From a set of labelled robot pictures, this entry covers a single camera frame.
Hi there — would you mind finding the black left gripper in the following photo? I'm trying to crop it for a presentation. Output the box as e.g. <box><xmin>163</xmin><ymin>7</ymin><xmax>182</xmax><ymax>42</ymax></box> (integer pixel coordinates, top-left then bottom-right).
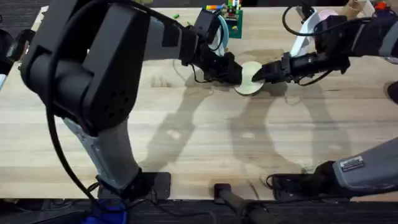
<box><xmin>181</xmin><ymin>26</ymin><xmax>244</xmax><ymax>85</ymax></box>

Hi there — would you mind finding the pale cream round plate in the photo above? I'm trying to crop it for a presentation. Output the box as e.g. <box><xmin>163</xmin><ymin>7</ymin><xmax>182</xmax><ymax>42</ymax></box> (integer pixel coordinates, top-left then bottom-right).
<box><xmin>233</xmin><ymin>61</ymin><xmax>266</xmax><ymax>96</ymax></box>

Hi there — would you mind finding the left wrist upright flat plate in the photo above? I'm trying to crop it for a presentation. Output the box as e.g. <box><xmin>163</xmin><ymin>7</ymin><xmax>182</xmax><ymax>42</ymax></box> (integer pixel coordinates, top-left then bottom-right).
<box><xmin>208</xmin><ymin>14</ymin><xmax>230</xmax><ymax>57</ymax></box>

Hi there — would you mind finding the wrist upright flat plate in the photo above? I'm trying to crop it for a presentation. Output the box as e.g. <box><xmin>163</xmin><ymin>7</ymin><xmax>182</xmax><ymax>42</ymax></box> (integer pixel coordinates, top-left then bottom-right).
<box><xmin>289</xmin><ymin>10</ymin><xmax>322</xmax><ymax>58</ymax></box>
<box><xmin>208</xmin><ymin>14</ymin><xmax>230</xmax><ymax>57</ymax></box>

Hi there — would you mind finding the green board with toy blocks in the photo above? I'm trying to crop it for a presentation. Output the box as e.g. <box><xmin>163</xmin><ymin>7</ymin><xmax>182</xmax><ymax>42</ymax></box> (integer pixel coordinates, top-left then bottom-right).
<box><xmin>221</xmin><ymin>0</ymin><xmax>244</xmax><ymax>40</ymax></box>

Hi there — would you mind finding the right wrist upright flat plate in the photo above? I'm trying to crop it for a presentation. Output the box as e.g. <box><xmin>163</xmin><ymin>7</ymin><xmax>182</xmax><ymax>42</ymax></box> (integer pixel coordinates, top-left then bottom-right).
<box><xmin>289</xmin><ymin>10</ymin><xmax>322</xmax><ymax>58</ymax></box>

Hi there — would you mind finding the pink round object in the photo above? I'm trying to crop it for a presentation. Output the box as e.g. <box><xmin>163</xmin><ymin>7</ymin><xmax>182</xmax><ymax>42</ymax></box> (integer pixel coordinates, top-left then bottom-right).
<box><xmin>318</xmin><ymin>8</ymin><xmax>340</xmax><ymax>19</ymax></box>

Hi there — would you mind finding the brown cardboard box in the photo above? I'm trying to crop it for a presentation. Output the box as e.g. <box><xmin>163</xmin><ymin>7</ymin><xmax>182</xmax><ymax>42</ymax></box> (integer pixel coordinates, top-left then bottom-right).
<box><xmin>340</xmin><ymin>0</ymin><xmax>376</xmax><ymax>20</ymax></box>

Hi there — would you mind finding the black object beside table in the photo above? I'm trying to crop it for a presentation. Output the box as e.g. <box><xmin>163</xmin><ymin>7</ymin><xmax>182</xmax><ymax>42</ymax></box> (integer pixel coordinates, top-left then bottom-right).
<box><xmin>0</xmin><ymin>29</ymin><xmax>36</xmax><ymax>76</ymax></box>

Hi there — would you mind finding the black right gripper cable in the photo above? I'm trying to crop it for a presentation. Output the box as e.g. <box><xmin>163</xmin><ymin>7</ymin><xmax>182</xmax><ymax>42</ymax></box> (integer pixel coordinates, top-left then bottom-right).
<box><xmin>282</xmin><ymin>4</ymin><xmax>374</xmax><ymax>37</ymax></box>

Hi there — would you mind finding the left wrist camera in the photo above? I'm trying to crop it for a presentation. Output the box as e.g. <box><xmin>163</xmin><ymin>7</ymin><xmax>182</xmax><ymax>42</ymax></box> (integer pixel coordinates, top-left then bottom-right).
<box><xmin>193</xmin><ymin>8</ymin><xmax>221</xmax><ymax>44</ymax></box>

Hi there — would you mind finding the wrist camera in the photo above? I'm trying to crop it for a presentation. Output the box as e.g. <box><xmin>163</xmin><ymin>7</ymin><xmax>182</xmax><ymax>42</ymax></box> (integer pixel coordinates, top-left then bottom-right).
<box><xmin>193</xmin><ymin>8</ymin><xmax>221</xmax><ymax>44</ymax></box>
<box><xmin>313</xmin><ymin>14</ymin><xmax>351</xmax><ymax>48</ymax></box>

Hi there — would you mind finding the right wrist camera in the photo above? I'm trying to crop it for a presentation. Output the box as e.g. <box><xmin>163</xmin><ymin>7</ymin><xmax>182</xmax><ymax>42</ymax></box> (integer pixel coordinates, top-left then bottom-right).
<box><xmin>313</xmin><ymin>14</ymin><xmax>351</xmax><ymax>48</ymax></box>

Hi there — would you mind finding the black camera stand post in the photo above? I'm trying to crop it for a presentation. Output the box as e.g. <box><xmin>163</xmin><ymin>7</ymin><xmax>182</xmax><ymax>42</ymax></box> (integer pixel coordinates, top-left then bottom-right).
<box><xmin>213</xmin><ymin>183</ymin><xmax>277</xmax><ymax>224</ymax></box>

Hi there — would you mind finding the black rail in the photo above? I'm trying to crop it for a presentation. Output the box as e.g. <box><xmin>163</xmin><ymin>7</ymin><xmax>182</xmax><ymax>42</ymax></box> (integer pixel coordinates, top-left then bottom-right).
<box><xmin>0</xmin><ymin>198</ymin><xmax>398</xmax><ymax>224</ymax></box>

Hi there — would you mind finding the blue object under rail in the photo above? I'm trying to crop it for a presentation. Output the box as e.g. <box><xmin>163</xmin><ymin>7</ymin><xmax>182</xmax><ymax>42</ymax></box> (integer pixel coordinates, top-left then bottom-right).
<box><xmin>81</xmin><ymin>198</ymin><xmax>129</xmax><ymax>224</ymax></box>

